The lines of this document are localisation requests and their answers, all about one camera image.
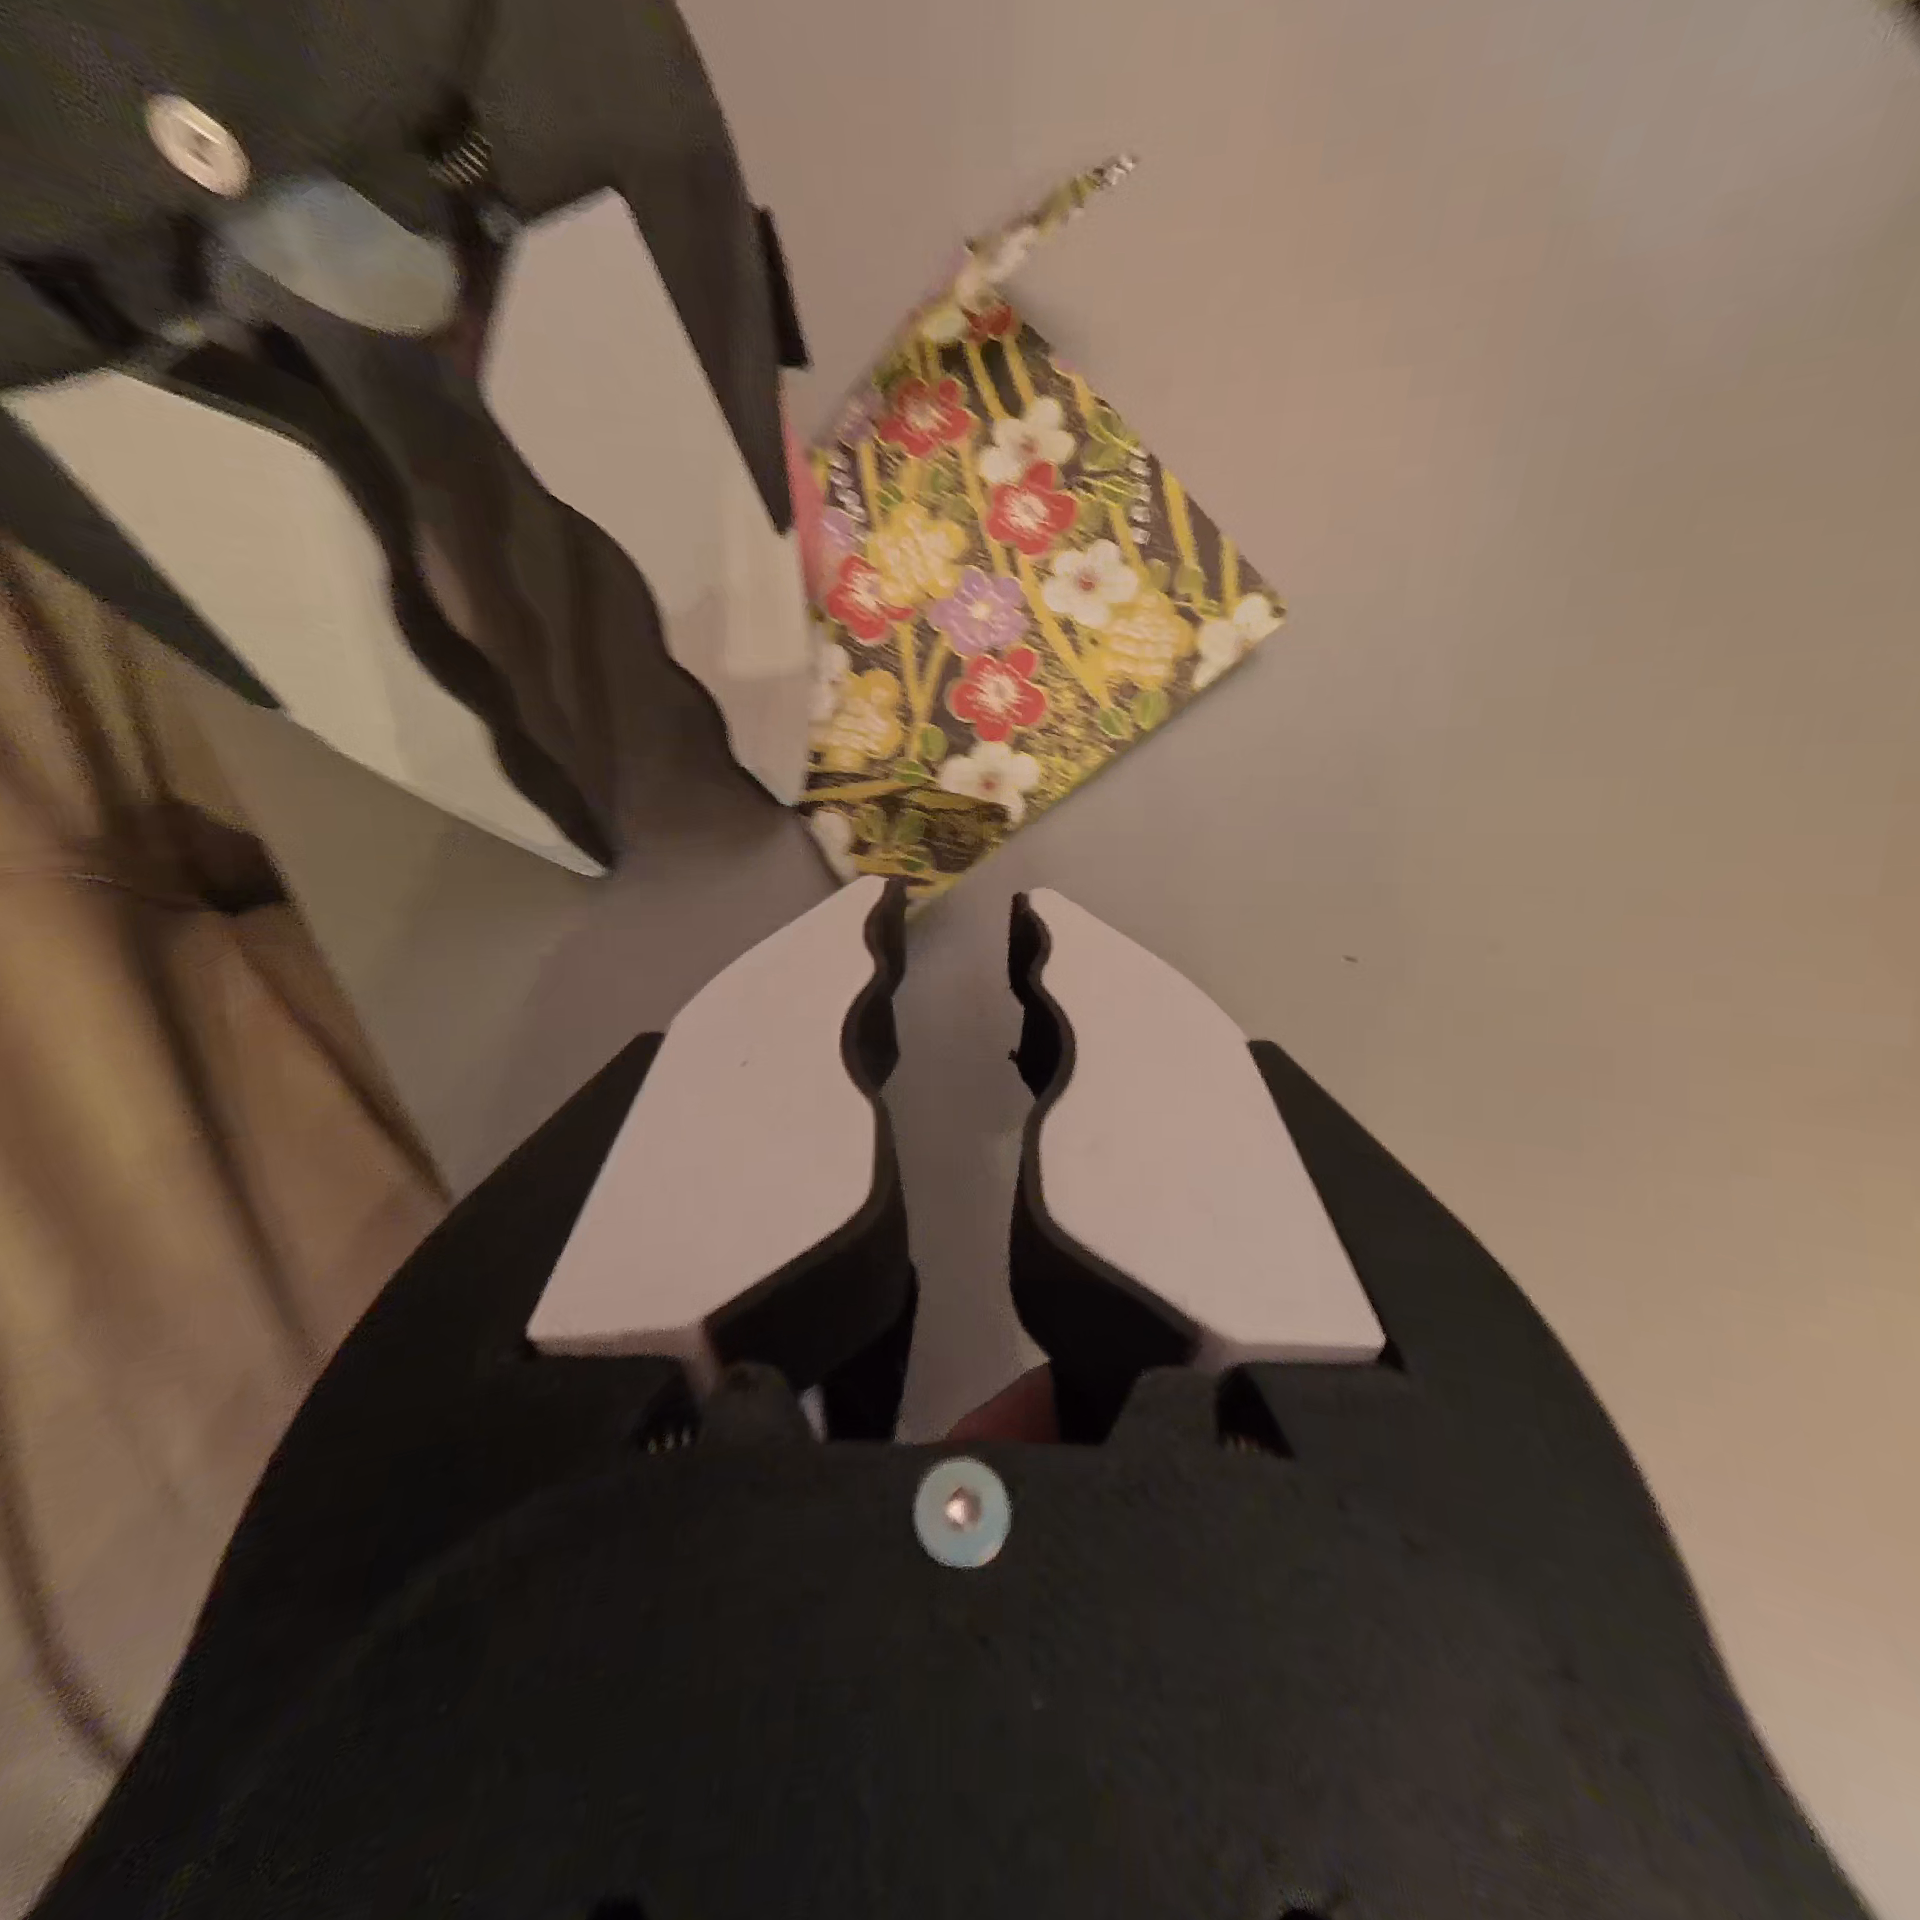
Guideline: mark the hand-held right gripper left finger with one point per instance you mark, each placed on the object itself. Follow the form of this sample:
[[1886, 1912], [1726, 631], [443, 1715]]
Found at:
[[735, 1140]]

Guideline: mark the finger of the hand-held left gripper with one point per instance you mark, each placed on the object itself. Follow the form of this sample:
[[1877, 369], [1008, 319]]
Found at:
[[631, 405], [254, 555]]

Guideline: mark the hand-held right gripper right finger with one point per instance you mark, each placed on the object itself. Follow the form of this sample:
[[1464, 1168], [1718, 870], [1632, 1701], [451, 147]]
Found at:
[[1200, 1184]]

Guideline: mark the floral origami paper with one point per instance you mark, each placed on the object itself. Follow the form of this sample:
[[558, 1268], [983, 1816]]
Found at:
[[1021, 601]]

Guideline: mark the person's beige clothing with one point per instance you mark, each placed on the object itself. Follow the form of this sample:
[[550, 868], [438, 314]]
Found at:
[[150, 1125]]

